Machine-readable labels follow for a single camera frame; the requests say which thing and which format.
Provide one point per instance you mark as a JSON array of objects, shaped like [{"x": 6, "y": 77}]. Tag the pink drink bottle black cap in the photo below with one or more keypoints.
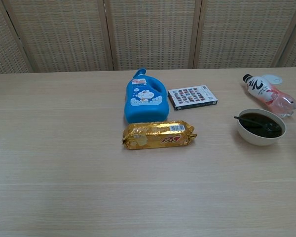
[{"x": 259, "y": 89}]

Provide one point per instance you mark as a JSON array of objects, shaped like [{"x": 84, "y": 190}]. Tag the gold biscuit pack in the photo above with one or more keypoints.
[{"x": 158, "y": 135}]

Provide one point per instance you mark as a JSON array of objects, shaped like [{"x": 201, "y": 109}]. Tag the white bowl dark inside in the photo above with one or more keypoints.
[{"x": 259, "y": 139}]

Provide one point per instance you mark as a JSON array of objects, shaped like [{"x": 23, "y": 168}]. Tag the blue detergent bottle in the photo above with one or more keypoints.
[{"x": 145, "y": 108}]

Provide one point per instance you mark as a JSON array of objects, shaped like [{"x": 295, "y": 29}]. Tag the black plastic spoon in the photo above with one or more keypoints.
[{"x": 249, "y": 122}]

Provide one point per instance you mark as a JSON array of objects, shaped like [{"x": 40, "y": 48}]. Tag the playing card box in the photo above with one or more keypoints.
[{"x": 192, "y": 96}]

